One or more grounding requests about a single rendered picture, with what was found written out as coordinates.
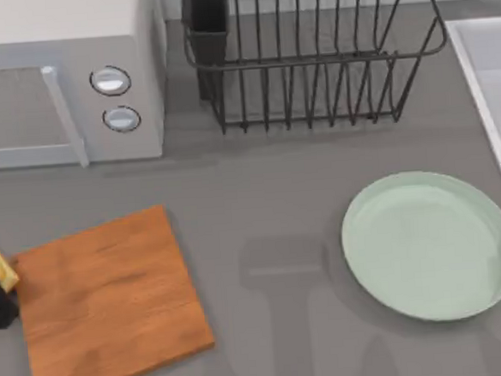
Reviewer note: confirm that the small microwave knob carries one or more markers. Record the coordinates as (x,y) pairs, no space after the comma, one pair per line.
(121,118)

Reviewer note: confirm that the black utensil holder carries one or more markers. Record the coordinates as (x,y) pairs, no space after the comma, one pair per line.
(207,23)

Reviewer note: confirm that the pale microwave oven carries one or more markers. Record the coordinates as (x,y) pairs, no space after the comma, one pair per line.
(142,53)

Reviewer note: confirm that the large microwave knob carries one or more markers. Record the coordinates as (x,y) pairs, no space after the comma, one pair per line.
(110,81)

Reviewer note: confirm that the wooden cutting board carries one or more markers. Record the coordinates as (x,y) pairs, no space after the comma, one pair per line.
(108,301)

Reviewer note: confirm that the pale green plate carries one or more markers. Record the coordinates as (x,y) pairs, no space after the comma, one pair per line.
(428,246)

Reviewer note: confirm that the yellow sponge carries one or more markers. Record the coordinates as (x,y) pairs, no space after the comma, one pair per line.
(3,269)

